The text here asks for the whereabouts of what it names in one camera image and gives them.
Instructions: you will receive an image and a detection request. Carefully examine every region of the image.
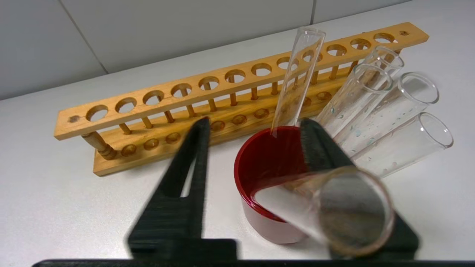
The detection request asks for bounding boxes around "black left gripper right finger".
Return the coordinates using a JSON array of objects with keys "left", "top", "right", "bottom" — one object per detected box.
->
[{"left": 300, "top": 119, "right": 420, "bottom": 260}]

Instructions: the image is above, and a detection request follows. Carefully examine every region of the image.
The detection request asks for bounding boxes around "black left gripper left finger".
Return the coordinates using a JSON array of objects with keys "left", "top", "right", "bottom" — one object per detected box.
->
[{"left": 127, "top": 117, "right": 238, "bottom": 261}]

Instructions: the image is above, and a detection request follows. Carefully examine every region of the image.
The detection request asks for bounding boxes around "red pigment test tube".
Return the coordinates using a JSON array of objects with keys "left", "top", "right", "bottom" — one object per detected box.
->
[{"left": 254, "top": 166, "right": 396, "bottom": 259}]

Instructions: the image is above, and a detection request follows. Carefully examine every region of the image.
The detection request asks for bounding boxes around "yellow pigment test tube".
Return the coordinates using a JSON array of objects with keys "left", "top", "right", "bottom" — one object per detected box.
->
[{"left": 271, "top": 27, "right": 326, "bottom": 138}]

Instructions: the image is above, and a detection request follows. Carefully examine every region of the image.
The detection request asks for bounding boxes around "empty clear glass test tube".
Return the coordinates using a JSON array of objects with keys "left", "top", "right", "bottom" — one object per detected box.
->
[
  {"left": 334, "top": 72, "right": 440, "bottom": 158},
  {"left": 366, "top": 45, "right": 405, "bottom": 82},
  {"left": 351, "top": 112, "right": 454, "bottom": 178},
  {"left": 317, "top": 64, "right": 394, "bottom": 138}
]

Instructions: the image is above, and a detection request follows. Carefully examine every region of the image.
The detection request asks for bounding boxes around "wooden test tube rack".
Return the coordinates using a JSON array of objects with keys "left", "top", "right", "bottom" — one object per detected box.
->
[{"left": 54, "top": 22, "right": 430, "bottom": 177}]

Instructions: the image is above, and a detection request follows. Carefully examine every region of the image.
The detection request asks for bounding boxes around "red plastic cup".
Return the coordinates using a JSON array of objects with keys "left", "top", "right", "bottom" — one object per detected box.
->
[{"left": 234, "top": 125, "right": 310, "bottom": 245}]

